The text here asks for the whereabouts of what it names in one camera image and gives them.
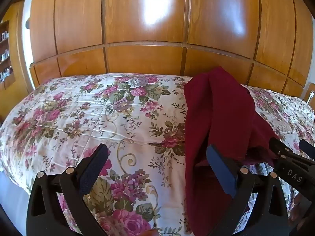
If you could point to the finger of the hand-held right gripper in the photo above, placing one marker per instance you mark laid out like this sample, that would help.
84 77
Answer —
292 167
307 147

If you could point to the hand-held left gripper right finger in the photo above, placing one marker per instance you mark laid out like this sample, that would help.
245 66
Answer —
221 169

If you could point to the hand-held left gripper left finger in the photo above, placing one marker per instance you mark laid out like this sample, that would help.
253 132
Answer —
94 167

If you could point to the dark red garment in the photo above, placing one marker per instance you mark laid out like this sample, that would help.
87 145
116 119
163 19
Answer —
216 108

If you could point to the person's right hand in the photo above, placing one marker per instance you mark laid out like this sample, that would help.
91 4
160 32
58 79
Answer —
301 206

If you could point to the floral bedspread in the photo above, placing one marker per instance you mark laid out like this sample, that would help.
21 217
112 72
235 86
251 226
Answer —
98 108

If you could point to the white bed sheet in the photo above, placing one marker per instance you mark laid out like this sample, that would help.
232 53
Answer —
12 194

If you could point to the wooden wardrobe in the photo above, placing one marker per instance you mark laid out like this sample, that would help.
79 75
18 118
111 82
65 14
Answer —
147 29

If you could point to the white furniture frame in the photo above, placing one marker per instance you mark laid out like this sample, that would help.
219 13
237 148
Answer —
311 91

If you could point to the wall shelf with small bottles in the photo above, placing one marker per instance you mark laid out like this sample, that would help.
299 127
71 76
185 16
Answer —
6 54

